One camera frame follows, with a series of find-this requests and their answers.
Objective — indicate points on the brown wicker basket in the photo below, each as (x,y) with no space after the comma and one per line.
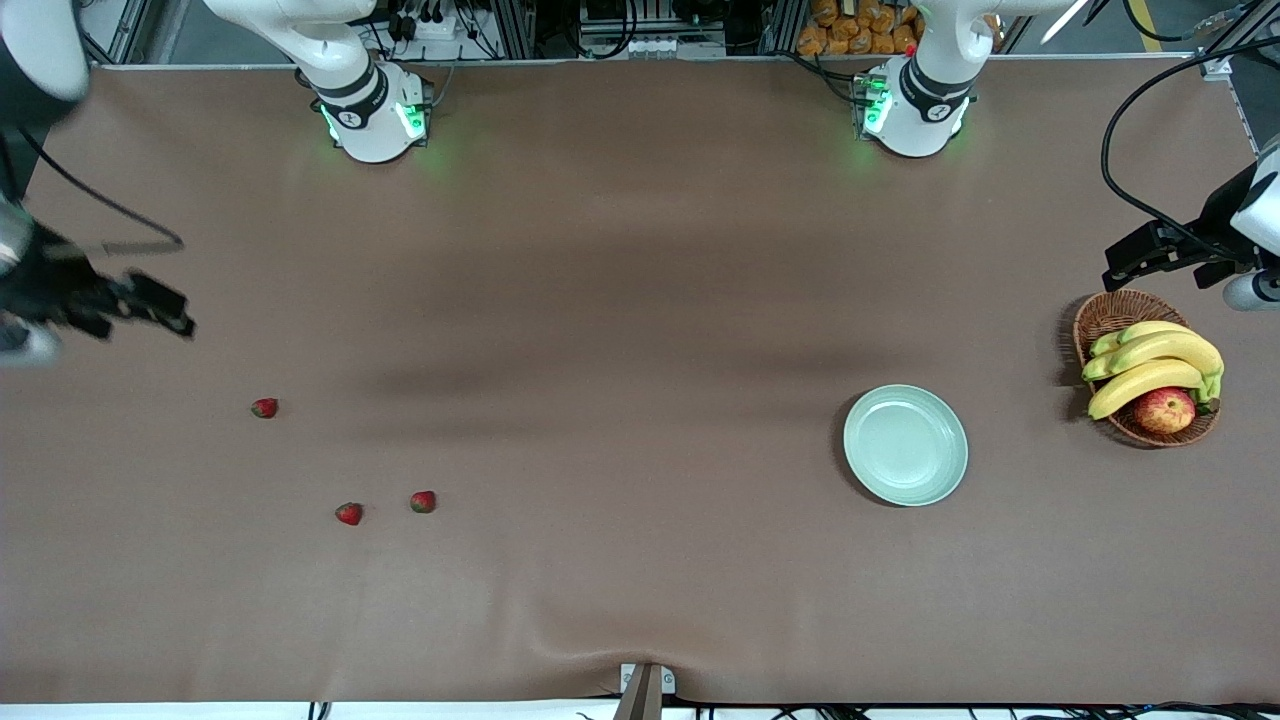
(1120,310)

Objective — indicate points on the pale green round plate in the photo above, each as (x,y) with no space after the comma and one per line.
(905,445)

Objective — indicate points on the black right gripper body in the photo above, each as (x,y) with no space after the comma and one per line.
(52,282)

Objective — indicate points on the silver aluminium frame post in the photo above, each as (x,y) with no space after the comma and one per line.
(1218,66)

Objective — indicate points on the red strawberry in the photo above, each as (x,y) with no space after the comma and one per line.
(264,407)
(348,513)
(423,501)

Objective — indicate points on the white connector block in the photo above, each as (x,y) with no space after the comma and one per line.
(655,46)

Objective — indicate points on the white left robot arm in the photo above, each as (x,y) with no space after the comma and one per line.
(915,120)

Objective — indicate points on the bag of bread rolls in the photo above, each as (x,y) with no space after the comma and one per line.
(840,35)

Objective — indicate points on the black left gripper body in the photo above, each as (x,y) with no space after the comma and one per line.
(1211,228)

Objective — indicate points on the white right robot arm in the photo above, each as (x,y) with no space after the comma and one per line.
(370,130)

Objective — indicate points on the white power strip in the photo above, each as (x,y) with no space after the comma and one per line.
(430,28)

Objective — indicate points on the red yellow apple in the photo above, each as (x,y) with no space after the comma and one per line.
(1165,411)

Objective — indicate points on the brown table cloth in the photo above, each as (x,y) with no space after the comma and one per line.
(640,300)

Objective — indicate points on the thick yellow banana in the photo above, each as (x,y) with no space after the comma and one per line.
(1140,380)

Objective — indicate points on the small yellow green banana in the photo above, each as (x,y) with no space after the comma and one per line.
(1150,329)

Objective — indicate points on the yellow banana bunch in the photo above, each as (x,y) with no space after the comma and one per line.
(1170,347)

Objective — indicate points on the grey metal bracket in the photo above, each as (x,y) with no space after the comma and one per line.
(643,695)

